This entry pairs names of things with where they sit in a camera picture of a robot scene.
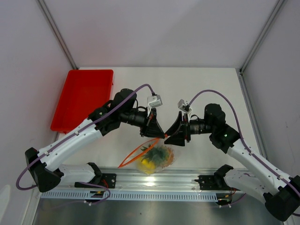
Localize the clear zip top bag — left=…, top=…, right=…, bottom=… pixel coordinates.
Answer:
left=118, top=138, right=178, bottom=175

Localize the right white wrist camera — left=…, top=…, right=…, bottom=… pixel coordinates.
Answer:
left=178, top=99, right=192, bottom=121

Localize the aluminium mounting rail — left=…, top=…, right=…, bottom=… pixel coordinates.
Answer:
left=100, top=167, right=216, bottom=192

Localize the toy pineapple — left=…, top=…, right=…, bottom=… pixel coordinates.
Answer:
left=142, top=145, right=175, bottom=169

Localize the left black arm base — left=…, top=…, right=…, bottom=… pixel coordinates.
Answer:
left=75, top=162, right=117, bottom=189

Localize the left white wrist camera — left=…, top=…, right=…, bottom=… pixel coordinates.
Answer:
left=147, top=95, right=163, bottom=115

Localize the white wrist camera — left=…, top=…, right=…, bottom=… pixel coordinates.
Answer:
left=178, top=99, right=192, bottom=121
left=147, top=95, right=163, bottom=115

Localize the white slotted cable duct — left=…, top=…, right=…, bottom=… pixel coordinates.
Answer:
left=41, top=189, right=218, bottom=202

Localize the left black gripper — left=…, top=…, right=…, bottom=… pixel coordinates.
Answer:
left=120, top=106, right=165, bottom=139

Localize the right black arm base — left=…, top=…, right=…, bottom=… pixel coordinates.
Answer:
left=194, top=164, right=233, bottom=191

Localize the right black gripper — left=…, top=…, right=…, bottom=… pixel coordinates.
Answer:
left=164, top=112, right=214, bottom=147

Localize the yellow toy lemon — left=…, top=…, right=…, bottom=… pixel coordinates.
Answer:
left=137, top=159, right=156, bottom=174

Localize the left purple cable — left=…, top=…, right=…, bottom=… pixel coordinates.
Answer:
left=15, top=83, right=157, bottom=190

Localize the red plastic bin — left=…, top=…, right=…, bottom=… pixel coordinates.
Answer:
left=50, top=69, right=113, bottom=134

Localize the purple cable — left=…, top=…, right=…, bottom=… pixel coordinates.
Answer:
left=15, top=83, right=157, bottom=190
left=185, top=90, right=300, bottom=218

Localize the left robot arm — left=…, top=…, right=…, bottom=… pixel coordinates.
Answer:
left=25, top=89, right=165, bottom=193

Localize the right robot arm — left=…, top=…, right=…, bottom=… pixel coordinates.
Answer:
left=165, top=100, right=300, bottom=222

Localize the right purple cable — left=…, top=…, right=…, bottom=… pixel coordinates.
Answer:
left=185, top=90, right=300, bottom=218

